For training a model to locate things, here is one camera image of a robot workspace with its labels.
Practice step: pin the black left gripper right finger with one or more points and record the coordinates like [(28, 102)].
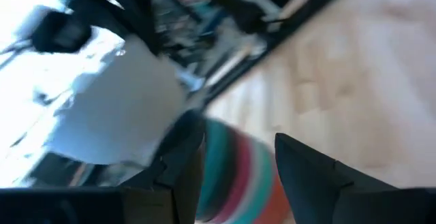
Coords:
[(313, 183)]

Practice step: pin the large white bowl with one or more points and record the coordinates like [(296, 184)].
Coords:
[(119, 115)]

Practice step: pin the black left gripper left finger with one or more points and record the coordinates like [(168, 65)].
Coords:
[(184, 169)]

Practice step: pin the pink plastic bowl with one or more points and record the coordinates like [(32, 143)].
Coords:
[(243, 183)]

